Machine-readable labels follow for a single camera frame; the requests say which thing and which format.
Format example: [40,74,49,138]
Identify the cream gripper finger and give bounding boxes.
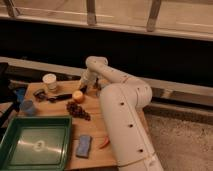
[93,78,101,90]
[78,82,88,94]

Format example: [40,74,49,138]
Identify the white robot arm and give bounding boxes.
[80,56,164,171]

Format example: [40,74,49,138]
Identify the green plastic tray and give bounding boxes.
[0,116,72,171]

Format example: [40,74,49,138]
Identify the orange fruit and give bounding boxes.
[72,90,84,103]

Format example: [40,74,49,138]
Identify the bunch of dark grapes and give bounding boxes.
[66,101,91,121]

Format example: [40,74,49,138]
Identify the white paper cup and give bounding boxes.
[42,73,57,91]

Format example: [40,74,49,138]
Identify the blue sponge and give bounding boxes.
[76,135,92,158]

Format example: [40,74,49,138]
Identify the red chili pepper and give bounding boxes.
[99,137,110,149]

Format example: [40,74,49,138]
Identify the blue cup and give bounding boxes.
[20,100,36,116]

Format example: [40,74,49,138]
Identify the wooden board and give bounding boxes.
[25,82,116,171]

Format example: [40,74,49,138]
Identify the black handled tool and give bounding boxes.
[33,89,72,103]

